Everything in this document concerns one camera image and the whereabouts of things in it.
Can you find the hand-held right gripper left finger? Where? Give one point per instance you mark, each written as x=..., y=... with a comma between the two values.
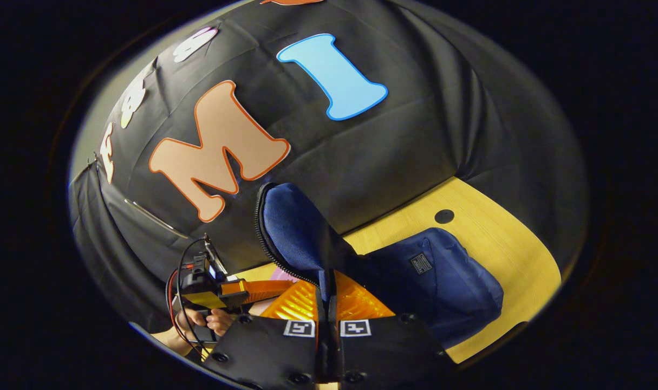
x=264, y=346

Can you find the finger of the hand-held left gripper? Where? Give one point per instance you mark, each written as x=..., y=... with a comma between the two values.
x=258, y=290

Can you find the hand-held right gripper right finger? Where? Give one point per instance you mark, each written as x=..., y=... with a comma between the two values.
x=393, y=346

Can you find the pink cover book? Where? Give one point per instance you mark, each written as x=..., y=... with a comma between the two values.
x=282, y=275

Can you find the blue schoolbag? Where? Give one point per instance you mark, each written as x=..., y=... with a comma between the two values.
x=415, y=281

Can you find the black backdrop cloth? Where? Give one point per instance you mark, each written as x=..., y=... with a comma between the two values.
x=415, y=108

